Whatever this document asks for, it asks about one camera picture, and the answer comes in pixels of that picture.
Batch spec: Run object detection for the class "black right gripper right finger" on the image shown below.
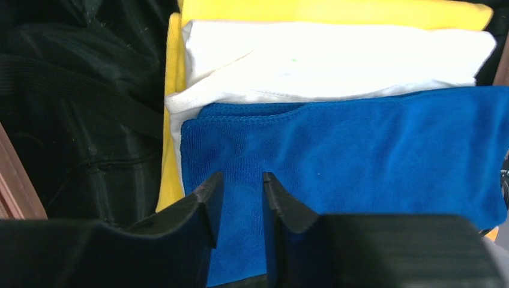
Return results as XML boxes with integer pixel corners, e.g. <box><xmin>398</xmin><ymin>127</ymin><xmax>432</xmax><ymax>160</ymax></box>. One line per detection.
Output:
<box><xmin>262</xmin><ymin>173</ymin><xmax>505</xmax><ymax>287</ymax></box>

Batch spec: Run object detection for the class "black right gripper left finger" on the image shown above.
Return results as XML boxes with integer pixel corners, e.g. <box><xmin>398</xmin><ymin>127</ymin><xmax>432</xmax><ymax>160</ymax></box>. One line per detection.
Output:
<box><xmin>1</xmin><ymin>172</ymin><xmax>224</xmax><ymax>287</ymax></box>

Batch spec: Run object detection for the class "blue microfibre towel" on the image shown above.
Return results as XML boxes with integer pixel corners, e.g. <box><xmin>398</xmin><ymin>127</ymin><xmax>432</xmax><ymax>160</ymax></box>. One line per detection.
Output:
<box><xmin>180</xmin><ymin>86</ymin><xmax>508</xmax><ymax>286</ymax></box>

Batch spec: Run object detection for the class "white shirt blue print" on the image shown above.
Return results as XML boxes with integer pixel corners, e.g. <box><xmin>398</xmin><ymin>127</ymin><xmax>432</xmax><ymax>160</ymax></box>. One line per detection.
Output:
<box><xmin>165</xmin><ymin>20</ymin><xmax>508</xmax><ymax>196</ymax></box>

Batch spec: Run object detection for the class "yellow garment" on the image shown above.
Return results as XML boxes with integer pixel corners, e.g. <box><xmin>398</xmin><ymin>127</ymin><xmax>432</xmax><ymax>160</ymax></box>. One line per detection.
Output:
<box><xmin>156</xmin><ymin>1</ymin><xmax>497</xmax><ymax>211</ymax></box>

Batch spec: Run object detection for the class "pink suitcase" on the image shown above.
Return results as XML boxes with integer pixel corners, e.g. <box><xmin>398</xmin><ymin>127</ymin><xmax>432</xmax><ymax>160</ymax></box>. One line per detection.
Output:
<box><xmin>1</xmin><ymin>1</ymin><xmax>508</xmax><ymax>226</ymax></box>

